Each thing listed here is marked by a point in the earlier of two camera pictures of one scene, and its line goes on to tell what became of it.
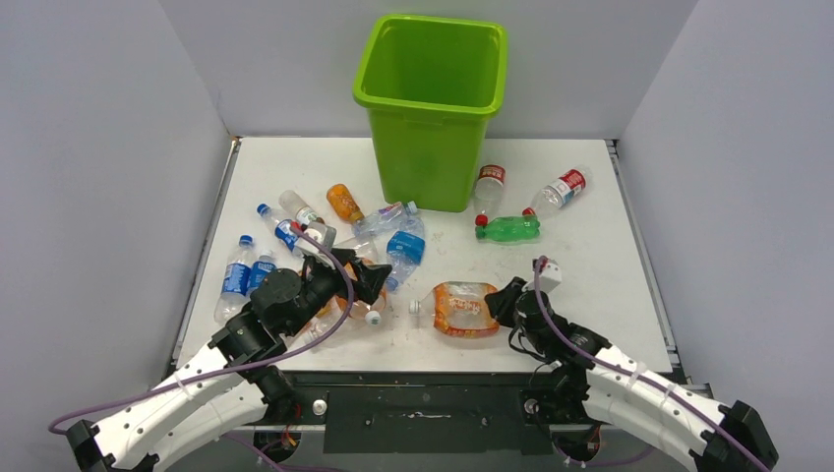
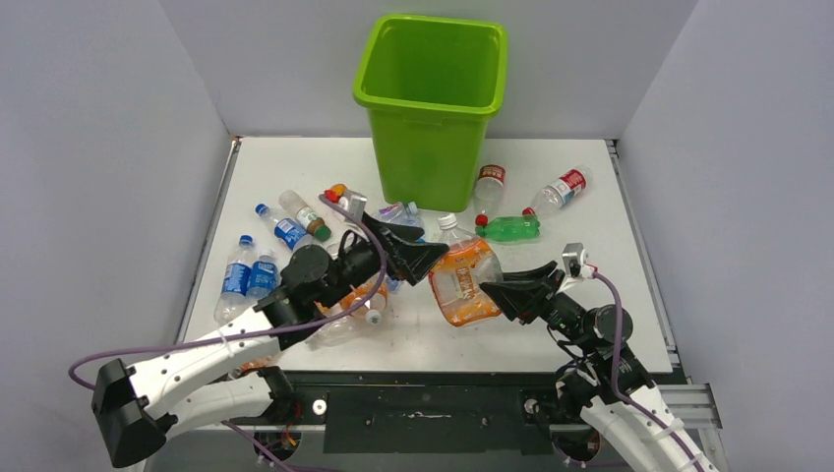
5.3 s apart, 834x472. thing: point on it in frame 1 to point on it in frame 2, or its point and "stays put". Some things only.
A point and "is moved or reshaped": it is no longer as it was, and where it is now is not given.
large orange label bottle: [368, 309] stays put
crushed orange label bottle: [459, 308] is moved or reshaped
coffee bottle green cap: [298, 206] stays put
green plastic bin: [431, 88] stays put
